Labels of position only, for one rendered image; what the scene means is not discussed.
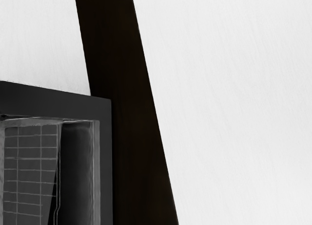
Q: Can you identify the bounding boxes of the black oven with glass window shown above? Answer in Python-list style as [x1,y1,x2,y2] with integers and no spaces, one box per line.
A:
[0,80,113,225]

